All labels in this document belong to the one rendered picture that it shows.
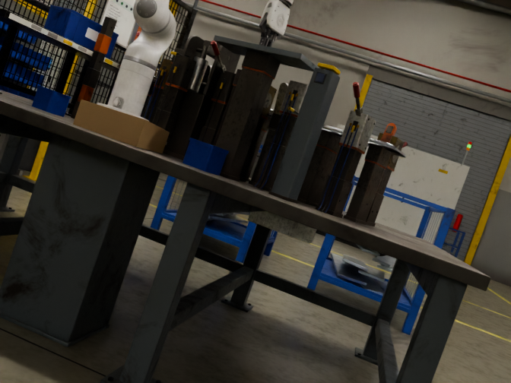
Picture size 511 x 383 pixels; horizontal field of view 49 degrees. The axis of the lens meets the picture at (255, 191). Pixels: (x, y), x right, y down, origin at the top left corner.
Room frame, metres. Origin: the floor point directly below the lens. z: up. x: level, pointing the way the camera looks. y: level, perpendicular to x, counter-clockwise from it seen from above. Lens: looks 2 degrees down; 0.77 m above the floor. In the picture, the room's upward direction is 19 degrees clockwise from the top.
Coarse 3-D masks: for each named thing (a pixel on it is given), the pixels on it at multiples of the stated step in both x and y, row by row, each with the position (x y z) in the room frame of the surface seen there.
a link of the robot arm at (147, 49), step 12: (168, 24) 2.01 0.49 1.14; (144, 36) 2.06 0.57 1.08; (156, 36) 2.05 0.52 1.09; (168, 36) 2.07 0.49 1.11; (132, 48) 1.97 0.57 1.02; (144, 48) 1.97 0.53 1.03; (156, 48) 2.02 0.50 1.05; (132, 60) 1.96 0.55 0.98; (144, 60) 1.97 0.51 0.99; (156, 60) 2.01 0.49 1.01
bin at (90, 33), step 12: (60, 12) 2.57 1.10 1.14; (72, 12) 2.53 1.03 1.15; (48, 24) 2.59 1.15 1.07; (60, 24) 2.55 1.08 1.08; (72, 24) 2.55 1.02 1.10; (84, 24) 2.60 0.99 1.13; (96, 24) 2.66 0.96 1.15; (72, 36) 2.57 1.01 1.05; (84, 36) 2.62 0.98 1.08; (96, 36) 2.68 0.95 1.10
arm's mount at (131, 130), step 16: (80, 112) 1.92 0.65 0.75; (96, 112) 1.91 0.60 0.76; (112, 112) 1.90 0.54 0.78; (96, 128) 1.91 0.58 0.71; (112, 128) 1.90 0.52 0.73; (128, 128) 1.89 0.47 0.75; (144, 128) 1.89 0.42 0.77; (160, 128) 2.02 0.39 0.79; (144, 144) 1.94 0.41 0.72; (160, 144) 2.07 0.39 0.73
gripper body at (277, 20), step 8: (272, 0) 1.96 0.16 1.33; (280, 0) 1.96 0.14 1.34; (272, 8) 1.95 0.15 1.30; (280, 8) 1.97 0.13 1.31; (288, 8) 2.01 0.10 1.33; (264, 16) 1.97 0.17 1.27; (272, 16) 1.95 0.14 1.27; (280, 16) 1.98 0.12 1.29; (288, 16) 2.02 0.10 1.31; (272, 24) 1.96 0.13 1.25; (280, 24) 1.99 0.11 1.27; (272, 32) 2.04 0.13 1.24; (280, 32) 2.00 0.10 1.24
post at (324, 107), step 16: (336, 80) 1.86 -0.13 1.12; (320, 96) 1.83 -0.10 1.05; (304, 112) 1.85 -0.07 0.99; (320, 112) 1.84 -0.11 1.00; (304, 128) 1.84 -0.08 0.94; (320, 128) 1.87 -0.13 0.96; (288, 144) 1.86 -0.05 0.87; (304, 144) 1.83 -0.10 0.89; (288, 160) 1.85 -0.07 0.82; (304, 160) 1.84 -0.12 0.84; (288, 176) 1.84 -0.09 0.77; (304, 176) 1.88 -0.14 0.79; (272, 192) 1.85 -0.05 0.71; (288, 192) 1.83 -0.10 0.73
